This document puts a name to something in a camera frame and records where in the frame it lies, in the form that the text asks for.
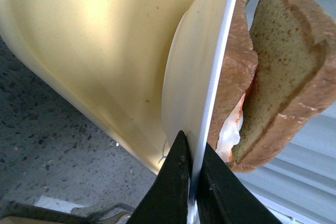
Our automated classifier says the fried egg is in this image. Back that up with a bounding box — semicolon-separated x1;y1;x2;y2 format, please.
215;77;256;163

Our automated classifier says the metal cutting board handle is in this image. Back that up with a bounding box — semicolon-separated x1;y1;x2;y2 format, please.
70;202;134;223

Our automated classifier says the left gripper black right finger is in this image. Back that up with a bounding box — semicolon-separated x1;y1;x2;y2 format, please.
196;144;280;224

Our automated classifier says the white round plate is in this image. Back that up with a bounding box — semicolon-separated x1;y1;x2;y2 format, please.
162;0;236;223

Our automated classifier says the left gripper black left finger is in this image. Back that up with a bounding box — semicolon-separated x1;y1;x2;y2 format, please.
127;131;190;223

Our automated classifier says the bamboo cutting board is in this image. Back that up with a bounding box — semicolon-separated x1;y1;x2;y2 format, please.
1;200;92;224

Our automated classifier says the bread slice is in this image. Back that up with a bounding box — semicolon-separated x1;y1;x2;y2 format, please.
207;0;258;150
228;0;335;172

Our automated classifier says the yellow bear tray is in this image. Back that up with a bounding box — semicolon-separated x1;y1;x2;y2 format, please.
1;0;194;173

